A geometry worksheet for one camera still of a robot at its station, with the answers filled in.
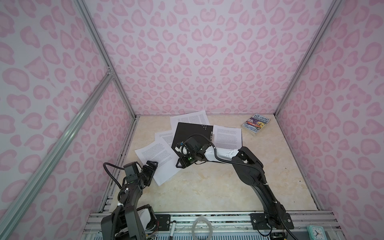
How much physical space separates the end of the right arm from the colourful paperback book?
483mm

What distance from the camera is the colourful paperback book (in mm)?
1095

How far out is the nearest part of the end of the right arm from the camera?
2.45 feet
